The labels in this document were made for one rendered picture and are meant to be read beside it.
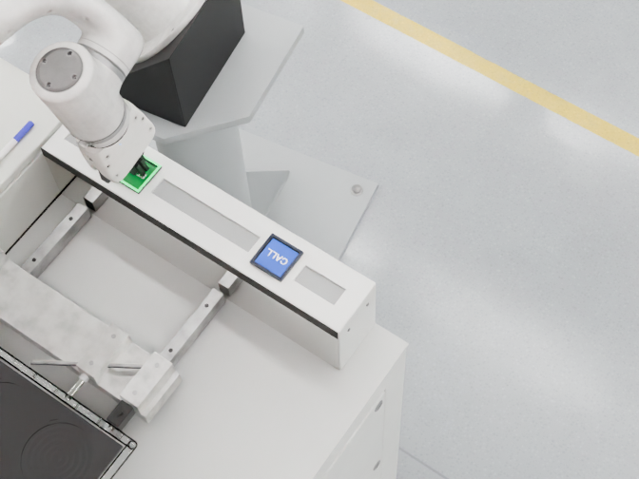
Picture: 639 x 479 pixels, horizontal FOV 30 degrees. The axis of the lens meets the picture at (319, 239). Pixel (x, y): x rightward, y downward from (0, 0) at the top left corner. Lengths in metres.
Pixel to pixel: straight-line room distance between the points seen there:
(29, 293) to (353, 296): 0.49
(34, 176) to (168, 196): 0.23
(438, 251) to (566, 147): 0.43
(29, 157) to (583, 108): 1.60
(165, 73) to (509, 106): 1.32
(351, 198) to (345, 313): 1.19
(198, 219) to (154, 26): 0.35
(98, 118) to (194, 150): 0.63
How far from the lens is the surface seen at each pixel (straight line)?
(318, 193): 2.85
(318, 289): 1.69
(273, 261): 1.70
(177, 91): 1.93
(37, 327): 1.81
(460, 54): 3.11
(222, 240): 1.73
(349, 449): 1.84
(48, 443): 1.72
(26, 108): 1.91
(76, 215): 1.92
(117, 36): 1.56
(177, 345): 1.79
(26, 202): 1.92
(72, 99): 1.51
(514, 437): 2.64
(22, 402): 1.75
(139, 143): 1.71
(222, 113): 2.02
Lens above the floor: 2.48
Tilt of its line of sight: 62 degrees down
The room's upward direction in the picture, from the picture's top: 4 degrees counter-clockwise
